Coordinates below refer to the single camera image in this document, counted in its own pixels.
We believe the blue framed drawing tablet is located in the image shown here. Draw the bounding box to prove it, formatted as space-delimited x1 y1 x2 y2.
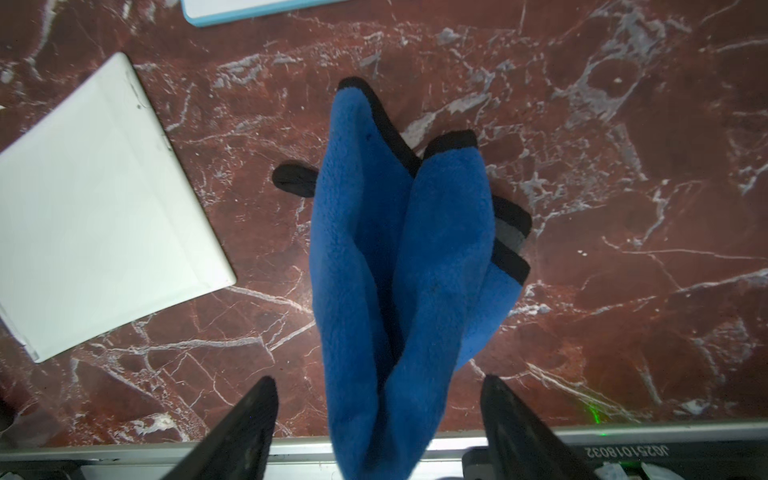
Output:
180 0 341 28

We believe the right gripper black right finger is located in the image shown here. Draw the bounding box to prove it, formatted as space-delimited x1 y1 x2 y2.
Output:
480 375 598 480

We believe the blue microfiber cloth black trim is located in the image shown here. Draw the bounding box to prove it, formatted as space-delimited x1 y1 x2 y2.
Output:
272 77 532 479

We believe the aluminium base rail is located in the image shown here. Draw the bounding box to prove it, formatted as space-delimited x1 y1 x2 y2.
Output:
1 421 767 479

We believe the white drawing tablet front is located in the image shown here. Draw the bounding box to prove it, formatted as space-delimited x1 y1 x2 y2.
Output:
1 53 236 363

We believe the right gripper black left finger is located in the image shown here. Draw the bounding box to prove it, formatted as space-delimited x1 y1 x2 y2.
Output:
164 376 279 480

